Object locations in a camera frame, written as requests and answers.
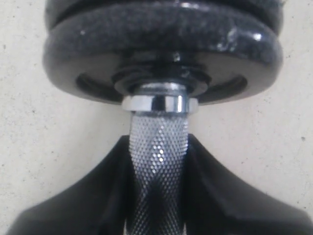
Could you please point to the chrome dumbbell bar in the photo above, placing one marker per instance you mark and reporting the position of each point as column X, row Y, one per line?
column 158, row 144

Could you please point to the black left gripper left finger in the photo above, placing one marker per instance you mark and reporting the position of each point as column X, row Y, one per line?
column 98, row 204

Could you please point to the black weight plate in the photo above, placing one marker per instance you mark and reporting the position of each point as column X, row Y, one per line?
column 219, row 53
column 269, row 12

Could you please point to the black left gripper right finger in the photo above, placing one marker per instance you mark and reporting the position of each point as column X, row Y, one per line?
column 217, row 202

